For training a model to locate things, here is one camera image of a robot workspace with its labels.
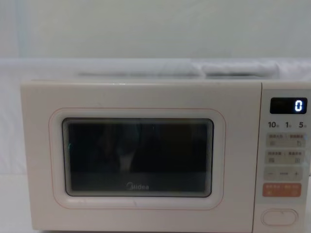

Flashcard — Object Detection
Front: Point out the cream microwave oven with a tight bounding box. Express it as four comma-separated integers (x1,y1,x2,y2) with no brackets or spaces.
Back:
20,78,311,233

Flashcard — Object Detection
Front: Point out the oven control panel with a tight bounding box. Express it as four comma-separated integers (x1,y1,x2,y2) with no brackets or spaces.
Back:
260,82,311,233

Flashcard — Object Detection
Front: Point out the white table cloth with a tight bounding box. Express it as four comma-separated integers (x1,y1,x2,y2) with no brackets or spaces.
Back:
0,169,34,233

